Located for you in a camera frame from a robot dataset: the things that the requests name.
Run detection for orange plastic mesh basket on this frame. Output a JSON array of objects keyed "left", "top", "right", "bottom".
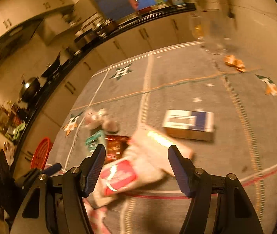
[{"left": 30, "top": 137, "right": 53, "bottom": 170}]

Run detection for white blue cardboard box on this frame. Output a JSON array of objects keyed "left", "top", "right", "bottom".
[{"left": 162, "top": 110, "right": 215, "bottom": 143}]

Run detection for red white paper bag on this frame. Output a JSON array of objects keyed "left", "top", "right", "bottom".
[{"left": 87, "top": 123, "right": 194, "bottom": 209}]

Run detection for black kitchen countertop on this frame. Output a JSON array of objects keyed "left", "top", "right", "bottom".
[{"left": 10, "top": 3, "right": 196, "bottom": 173}]

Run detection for orange peel scraps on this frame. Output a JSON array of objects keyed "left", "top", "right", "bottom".
[{"left": 224, "top": 55, "right": 246, "bottom": 72}]

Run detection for grey patterned table cloth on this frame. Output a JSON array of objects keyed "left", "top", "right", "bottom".
[{"left": 47, "top": 43, "right": 277, "bottom": 233}]

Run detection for crumpled white plastic bag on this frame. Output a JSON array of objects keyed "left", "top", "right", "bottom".
[{"left": 84, "top": 108, "right": 119, "bottom": 134}]

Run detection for range hood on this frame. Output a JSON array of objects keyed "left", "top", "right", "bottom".
[{"left": 0, "top": 18, "right": 44, "bottom": 79}]

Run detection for brown foil snack wrapper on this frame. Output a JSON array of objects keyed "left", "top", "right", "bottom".
[{"left": 105, "top": 135, "right": 130, "bottom": 164}]

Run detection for clear plastic container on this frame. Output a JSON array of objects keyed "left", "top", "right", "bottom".
[{"left": 189, "top": 9, "right": 225, "bottom": 55}]

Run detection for green white snack packet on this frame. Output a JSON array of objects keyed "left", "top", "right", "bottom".
[{"left": 85, "top": 129, "right": 107, "bottom": 157}]

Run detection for covered steel wok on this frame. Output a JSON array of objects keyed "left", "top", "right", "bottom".
[{"left": 19, "top": 77, "right": 40, "bottom": 103}]

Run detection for green dish cloth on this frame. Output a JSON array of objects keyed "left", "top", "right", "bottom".
[{"left": 13, "top": 122, "right": 26, "bottom": 141}]

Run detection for black frying pan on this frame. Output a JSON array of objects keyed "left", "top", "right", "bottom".
[{"left": 41, "top": 53, "right": 61, "bottom": 78}]

